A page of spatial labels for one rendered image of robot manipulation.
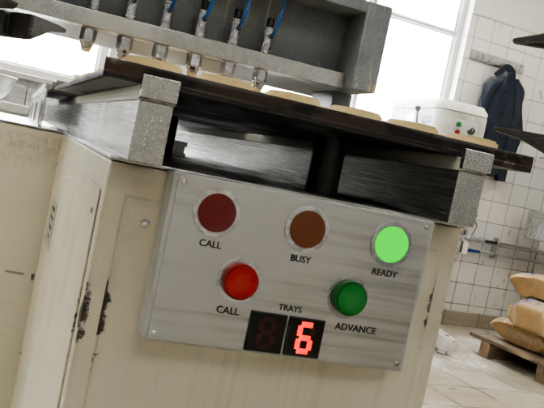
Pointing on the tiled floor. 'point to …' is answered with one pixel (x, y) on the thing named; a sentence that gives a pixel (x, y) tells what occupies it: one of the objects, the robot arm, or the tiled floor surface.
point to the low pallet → (508, 352)
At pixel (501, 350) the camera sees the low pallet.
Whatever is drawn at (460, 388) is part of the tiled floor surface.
